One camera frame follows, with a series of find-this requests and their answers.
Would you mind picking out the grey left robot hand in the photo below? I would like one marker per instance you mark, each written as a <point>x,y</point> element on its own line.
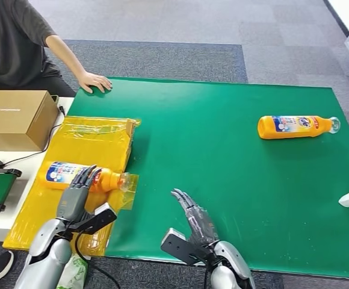
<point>72,201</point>

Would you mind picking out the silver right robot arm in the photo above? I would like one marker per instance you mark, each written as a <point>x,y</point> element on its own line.
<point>229,267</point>

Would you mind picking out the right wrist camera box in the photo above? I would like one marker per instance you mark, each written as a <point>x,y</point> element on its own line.
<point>180,247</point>

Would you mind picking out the green mat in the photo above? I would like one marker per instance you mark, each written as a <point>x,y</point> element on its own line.
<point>217,159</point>

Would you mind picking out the person's forearm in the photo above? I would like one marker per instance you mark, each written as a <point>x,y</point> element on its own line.
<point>64,54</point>

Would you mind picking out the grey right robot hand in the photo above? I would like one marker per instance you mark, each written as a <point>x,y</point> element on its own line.
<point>200,223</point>

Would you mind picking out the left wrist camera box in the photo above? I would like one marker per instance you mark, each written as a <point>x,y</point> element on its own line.
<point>94,219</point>

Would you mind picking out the orange bottle clear cap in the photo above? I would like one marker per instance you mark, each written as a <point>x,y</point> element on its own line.
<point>57,175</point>

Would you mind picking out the person's hand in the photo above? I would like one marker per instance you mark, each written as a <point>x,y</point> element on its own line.
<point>94,81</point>

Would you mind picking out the white plastic bag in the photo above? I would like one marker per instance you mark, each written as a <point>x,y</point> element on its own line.
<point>73,273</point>

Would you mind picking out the brown cardboard box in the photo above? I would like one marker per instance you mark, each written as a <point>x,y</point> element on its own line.
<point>14,119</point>

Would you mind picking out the white table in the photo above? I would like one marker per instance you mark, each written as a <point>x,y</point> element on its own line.
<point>26,171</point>

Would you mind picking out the orange bottle blue label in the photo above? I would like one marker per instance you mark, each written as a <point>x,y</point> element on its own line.
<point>291,127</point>

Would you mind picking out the person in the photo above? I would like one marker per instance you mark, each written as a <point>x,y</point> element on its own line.
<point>9,44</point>

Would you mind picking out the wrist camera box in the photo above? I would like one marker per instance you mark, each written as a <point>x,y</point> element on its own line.
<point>180,247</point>
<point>94,219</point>

